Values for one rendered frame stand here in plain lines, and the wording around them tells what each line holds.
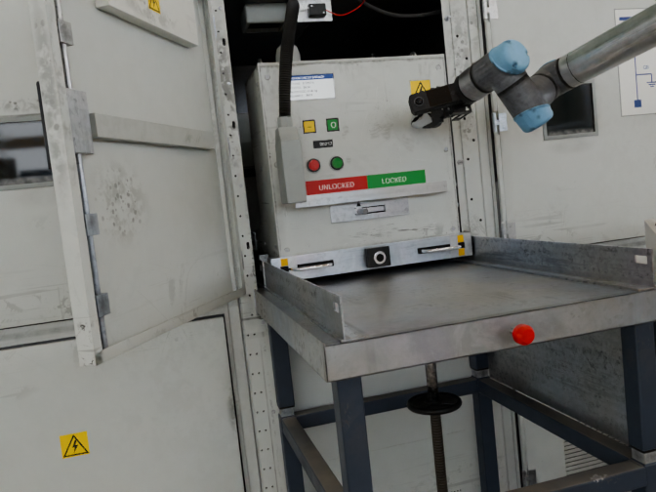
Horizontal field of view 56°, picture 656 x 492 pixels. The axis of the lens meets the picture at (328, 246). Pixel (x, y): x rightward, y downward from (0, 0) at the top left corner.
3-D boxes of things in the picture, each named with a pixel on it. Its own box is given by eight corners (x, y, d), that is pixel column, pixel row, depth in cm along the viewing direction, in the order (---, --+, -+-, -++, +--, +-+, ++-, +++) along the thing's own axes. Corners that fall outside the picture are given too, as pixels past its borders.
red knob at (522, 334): (538, 345, 95) (537, 324, 95) (519, 348, 94) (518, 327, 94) (521, 339, 100) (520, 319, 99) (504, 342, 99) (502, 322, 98)
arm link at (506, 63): (520, 78, 128) (497, 44, 127) (484, 102, 137) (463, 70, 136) (540, 63, 132) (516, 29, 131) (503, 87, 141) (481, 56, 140)
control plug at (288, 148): (307, 201, 142) (299, 124, 141) (287, 204, 141) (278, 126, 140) (300, 202, 150) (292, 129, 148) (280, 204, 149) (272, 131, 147)
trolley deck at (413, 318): (673, 317, 107) (671, 283, 107) (327, 383, 91) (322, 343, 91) (477, 278, 172) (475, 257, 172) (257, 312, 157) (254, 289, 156)
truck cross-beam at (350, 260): (472, 255, 165) (471, 232, 165) (273, 283, 151) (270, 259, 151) (464, 254, 170) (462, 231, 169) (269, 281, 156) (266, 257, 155)
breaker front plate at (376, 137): (461, 239, 164) (444, 56, 160) (282, 264, 152) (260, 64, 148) (459, 239, 165) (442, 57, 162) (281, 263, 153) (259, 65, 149)
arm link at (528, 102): (567, 102, 137) (540, 61, 136) (547, 124, 130) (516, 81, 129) (539, 119, 143) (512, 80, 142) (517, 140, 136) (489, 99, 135)
